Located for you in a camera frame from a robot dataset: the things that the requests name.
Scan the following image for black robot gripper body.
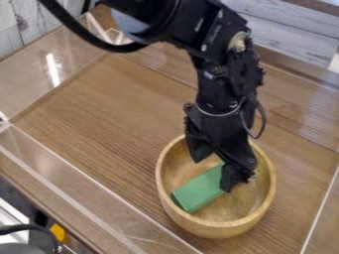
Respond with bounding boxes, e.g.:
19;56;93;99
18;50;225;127
182;101;259;182

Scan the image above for black device bottom left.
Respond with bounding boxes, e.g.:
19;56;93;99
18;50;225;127
0;198;79;254

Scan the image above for green rectangular block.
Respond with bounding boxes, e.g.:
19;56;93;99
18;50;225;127
171;164;226;214

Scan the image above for yellow button on device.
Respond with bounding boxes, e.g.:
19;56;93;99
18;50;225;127
50;223;69;243

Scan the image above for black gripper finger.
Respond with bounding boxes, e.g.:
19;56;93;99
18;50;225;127
221;164;253;192
186;132;214;163

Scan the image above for brown wooden bowl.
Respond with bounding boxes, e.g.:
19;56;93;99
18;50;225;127
155;136;277;239

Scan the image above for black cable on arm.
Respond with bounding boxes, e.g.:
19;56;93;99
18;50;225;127
241;95;267;140

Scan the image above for clear acrylic corner bracket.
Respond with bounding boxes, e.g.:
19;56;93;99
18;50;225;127
85;13;131;46

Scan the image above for black cable bottom left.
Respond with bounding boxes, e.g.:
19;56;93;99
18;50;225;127
0;223;59;254

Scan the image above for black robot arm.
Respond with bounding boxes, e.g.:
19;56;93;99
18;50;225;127
39;0;265;191

